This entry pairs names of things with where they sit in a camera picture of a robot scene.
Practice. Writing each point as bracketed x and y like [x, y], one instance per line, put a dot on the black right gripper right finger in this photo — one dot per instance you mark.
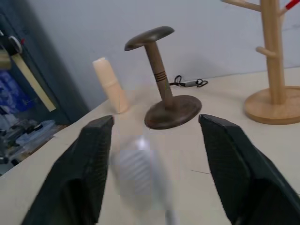
[243, 171]

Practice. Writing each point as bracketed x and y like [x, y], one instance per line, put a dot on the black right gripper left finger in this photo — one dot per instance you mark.
[77, 168]

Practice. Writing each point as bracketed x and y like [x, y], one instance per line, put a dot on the white toothbrush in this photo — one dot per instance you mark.
[140, 168]

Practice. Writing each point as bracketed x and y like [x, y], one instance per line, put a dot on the light wooden mug tree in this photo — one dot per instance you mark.
[272, 70]

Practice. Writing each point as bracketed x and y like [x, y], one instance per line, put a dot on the dark wooden mushroom stand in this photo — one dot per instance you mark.
[164, 93]

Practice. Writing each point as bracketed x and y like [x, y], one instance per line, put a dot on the red object on mug tree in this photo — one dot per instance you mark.
[291, 4]

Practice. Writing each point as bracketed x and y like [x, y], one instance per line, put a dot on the clear plastic clutter pile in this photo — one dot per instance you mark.
[23, 133]

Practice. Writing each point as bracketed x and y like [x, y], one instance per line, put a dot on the cream cylindrical tube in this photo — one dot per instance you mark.
[110, 84]

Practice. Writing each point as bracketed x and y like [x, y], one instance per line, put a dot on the blue patterned box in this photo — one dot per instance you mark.
[11, 93]

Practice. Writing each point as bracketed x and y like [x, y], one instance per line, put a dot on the dark blue cabinet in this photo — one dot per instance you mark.
[47, 70]

